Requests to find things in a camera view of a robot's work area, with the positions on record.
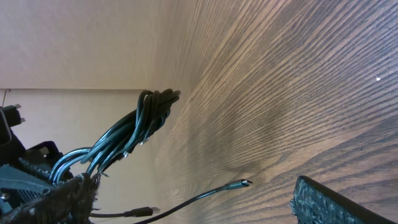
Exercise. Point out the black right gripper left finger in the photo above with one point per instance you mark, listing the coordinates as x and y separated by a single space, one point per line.
70 202

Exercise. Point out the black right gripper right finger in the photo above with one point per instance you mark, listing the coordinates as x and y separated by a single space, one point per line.
313 203

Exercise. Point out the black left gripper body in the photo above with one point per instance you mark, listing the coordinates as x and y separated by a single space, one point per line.
23 180

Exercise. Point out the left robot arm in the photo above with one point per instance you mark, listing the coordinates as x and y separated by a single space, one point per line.
12 147

